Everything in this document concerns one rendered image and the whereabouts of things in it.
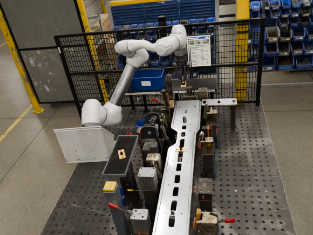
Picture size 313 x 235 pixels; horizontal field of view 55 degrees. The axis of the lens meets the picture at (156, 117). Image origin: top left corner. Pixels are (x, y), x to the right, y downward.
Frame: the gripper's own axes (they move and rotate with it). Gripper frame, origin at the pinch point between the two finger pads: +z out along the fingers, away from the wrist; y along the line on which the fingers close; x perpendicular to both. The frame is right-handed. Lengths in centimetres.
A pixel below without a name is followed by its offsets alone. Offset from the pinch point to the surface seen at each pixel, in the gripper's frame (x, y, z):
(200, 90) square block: 25.4, 11.6, 23.4
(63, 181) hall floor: 18, -150, 129
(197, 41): 54, 10, -10
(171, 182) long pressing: -77, -4, 30
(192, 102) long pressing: 15.5, 4.1, 29.4
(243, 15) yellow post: 57, 48, -28
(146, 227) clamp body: -109, -14, 30
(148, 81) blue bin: 35, -36, 17
